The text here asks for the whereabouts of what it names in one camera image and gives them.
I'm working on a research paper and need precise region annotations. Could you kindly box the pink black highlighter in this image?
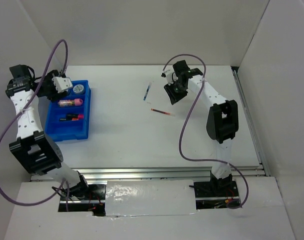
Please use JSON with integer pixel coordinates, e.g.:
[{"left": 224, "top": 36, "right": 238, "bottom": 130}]
[{"left": 66, "top": 113, "right": 84, "bottom": 119}]

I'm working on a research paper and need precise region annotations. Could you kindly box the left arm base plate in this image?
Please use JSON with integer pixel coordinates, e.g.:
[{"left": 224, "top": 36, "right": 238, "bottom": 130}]
[{"left": 58, "top": 184, "right": 106, "bottom": 217}]

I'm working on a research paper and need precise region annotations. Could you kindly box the orange pen refill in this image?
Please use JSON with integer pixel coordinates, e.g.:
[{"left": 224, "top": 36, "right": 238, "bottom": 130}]
[{"left": 150, "top": 108, "right": 175, "bottom": 117}]

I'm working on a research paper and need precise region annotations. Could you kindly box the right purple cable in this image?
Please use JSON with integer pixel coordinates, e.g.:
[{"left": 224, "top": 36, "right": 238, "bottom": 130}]
[{"left": 161, "top": 53, "right": 250, "bottom": 210}]

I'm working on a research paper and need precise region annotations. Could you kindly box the purple cable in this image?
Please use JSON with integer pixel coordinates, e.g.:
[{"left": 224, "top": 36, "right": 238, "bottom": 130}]
[
  {"left": 0, "top": 39, "right": 71, "bottom": 212},
  {"left": 161, "top": 53, "right": 250, "bottom": 210}
]

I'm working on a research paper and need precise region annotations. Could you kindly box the orange black highlighter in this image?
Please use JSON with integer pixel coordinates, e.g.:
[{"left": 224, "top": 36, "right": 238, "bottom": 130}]
[{"left": 59, "top": 118, "right": 79, "bottom": 122}]

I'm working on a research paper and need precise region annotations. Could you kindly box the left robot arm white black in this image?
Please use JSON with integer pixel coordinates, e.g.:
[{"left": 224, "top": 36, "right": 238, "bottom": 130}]
[{"left": 6, "top": 64, "right": 90, "bottom": 200}]

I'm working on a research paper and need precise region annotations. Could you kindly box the pink eraser tube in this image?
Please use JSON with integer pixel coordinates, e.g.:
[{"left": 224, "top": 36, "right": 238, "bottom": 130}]
[{"left": 58, "top": 98, "right": 83, "bottom": 108}]

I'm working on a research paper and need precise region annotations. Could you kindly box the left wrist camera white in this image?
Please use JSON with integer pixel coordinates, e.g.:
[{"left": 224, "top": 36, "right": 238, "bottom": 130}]
[{"left": 52, "top": 76, "right": 73, "bottom": 93}]

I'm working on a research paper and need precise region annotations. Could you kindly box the aluminium rail frame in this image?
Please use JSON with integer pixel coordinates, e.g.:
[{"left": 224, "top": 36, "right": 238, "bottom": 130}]
[{"left": 30, "top": 66, "right": 271, "bottom": 183}]

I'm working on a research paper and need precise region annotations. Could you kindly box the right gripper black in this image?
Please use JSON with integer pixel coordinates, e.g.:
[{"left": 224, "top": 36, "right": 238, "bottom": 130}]
[{"left": 164, "top": 79, "right": 188, "bottom": 105}]

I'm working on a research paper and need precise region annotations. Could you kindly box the blue pen refill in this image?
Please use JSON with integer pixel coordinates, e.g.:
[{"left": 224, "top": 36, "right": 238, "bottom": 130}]
[{"left": 143, "top": 82, "right": 152, "bottom": 101}]

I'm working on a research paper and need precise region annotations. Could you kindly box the blue compartment bin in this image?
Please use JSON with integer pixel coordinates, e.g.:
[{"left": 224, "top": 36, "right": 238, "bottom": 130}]
[{"left": 45, "top": 80, "right": 91, "bottom": 142}]

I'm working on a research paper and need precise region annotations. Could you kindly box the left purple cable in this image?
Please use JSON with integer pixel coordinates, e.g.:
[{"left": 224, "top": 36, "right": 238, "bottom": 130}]
[{"left": 0, "top": 39, "right": 71, "bottom": 212}]

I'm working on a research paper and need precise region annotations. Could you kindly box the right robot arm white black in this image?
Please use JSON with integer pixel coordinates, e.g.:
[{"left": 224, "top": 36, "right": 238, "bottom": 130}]
[{"left": 161, "top": 60, "right": 239, "bottom": 196}]

